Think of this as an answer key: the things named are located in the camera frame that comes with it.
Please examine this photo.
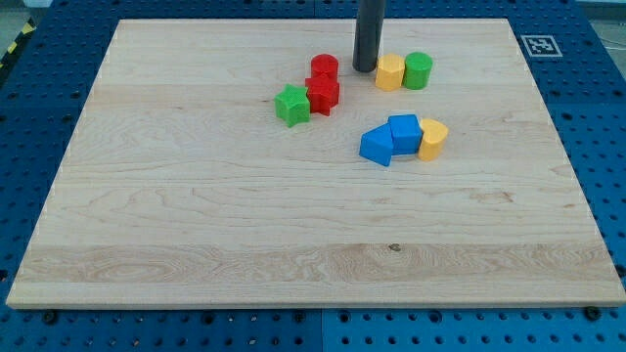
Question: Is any blue cube block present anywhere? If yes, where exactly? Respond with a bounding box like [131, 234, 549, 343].
[387, 114, 423, 154]

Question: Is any yellow hexagon block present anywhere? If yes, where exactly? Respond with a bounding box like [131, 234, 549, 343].
[375, 53, 405, 91]

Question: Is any blue triangle block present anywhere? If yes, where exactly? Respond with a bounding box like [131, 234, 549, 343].
[359, 123, 394, 167]

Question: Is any green star block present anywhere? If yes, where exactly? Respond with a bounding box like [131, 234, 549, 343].
[274, 84, 310, 127]

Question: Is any red star block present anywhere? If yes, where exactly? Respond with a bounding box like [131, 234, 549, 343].
[305, 74, 339, 116]

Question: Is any light wooden board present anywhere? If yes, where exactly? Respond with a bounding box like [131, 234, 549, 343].
[7, 19, 625, 310]

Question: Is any red cylinder block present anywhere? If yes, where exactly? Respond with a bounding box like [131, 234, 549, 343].
[310, 54, 339, 81]

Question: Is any yellow half-round block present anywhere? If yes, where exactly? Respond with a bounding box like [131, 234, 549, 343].
[418, 118, 449, 161]

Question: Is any green cylinder block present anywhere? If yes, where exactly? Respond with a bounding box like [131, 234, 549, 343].
[403, 52, 433, 90]

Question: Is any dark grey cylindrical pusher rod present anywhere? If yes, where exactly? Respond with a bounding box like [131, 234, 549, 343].
[352, 0, 385, 72]

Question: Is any white fiducial marker tag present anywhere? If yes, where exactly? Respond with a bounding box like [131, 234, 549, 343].
[521, 34, 562, 58]

